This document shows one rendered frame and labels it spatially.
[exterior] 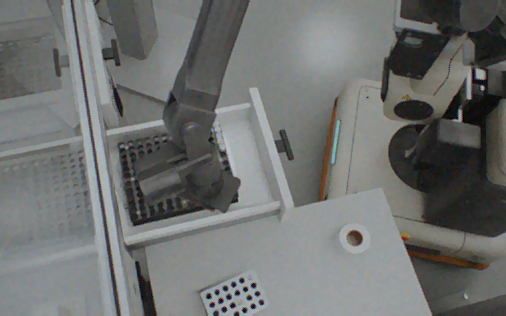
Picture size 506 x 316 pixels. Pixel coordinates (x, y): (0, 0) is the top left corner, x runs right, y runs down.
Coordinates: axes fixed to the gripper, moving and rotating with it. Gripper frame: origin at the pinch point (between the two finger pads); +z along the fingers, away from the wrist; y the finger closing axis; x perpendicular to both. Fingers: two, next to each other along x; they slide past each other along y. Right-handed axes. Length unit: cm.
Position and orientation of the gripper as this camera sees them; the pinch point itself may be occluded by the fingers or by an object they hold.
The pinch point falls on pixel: (212, 201)
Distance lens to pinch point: 90.5
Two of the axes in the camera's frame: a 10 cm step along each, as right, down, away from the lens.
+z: 0.2, 4.3, 9.0
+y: 8.9, 3.9, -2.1
